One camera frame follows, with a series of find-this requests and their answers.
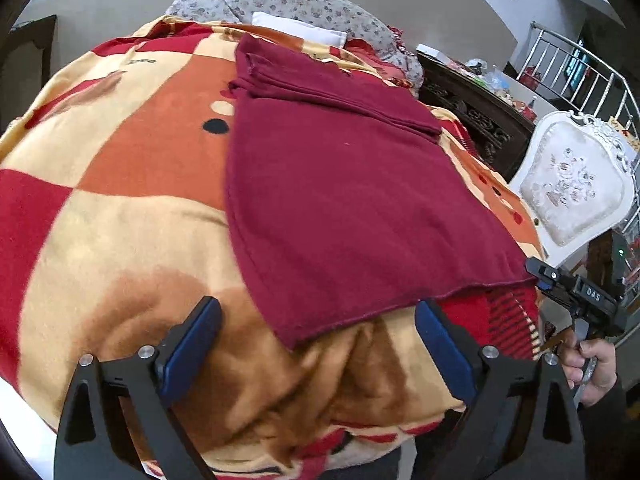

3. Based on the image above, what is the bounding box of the red cushion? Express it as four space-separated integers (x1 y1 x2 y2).
345 35 414 86

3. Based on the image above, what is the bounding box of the white pillow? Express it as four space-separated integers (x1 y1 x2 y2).
251 11 349 50

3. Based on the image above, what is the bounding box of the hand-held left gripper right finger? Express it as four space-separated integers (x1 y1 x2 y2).
415 299 586 480

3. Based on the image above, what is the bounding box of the metal stair railing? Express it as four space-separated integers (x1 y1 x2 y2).
515 21 640 131

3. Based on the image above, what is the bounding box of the dark wooden side table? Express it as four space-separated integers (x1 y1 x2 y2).
9 14 59 112

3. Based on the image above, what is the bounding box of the white ornate chair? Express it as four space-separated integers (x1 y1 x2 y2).
507 110 640 267

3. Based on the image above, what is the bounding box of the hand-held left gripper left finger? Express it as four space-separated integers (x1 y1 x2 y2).
54 296 223 480

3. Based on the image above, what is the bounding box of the maroon sweater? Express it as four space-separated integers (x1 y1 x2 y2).
223 34 539 351

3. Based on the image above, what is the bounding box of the red orange patterned blanket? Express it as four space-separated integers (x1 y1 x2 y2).
0 15 546 479

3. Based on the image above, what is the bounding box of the person's right hand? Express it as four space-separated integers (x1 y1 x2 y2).
560 332 619 407

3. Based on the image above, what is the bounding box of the clear plastic bag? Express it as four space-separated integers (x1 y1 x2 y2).
479 66 517 97

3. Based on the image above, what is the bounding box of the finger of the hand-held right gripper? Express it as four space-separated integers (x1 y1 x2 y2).
537 280 576 309
525 257 571 285

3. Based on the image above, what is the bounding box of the person's right forearm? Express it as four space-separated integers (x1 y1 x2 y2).
579 377 640 480

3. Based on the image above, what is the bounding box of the dark carved wooden cabinet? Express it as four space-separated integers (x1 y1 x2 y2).
416 52 539 181

